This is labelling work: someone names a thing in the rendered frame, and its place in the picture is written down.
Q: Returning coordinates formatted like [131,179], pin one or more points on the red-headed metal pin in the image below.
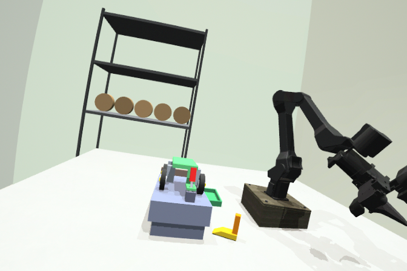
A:
[192,176]

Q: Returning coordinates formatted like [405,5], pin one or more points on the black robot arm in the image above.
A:
[367,142]

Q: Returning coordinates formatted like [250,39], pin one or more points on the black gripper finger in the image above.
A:
[403,196]
[390,212]

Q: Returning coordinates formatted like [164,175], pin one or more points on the yellow wedge with orange handle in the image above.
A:
[230,234]

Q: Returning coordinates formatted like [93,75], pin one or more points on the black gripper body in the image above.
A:
[398,184]

